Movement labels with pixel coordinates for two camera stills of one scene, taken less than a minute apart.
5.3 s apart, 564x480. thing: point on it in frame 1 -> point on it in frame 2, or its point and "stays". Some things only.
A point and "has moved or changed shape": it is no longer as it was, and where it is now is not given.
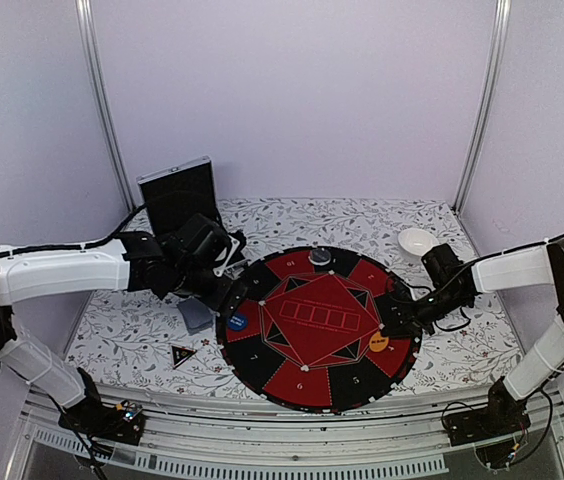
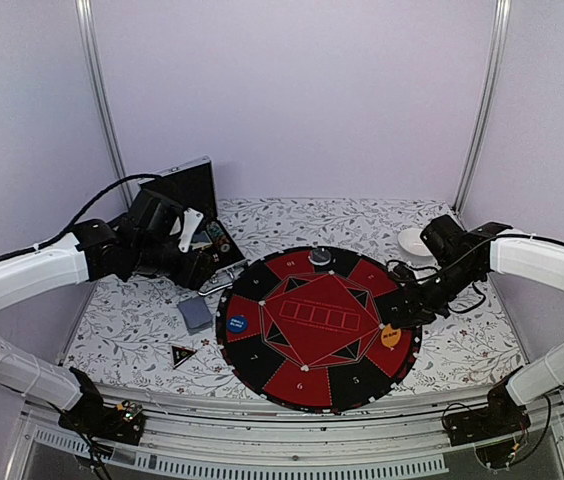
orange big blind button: (378, 342) has moved or changed shape
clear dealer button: (319, 256) stays
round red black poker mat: (308, 335) stays
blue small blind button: (238, 322) stays
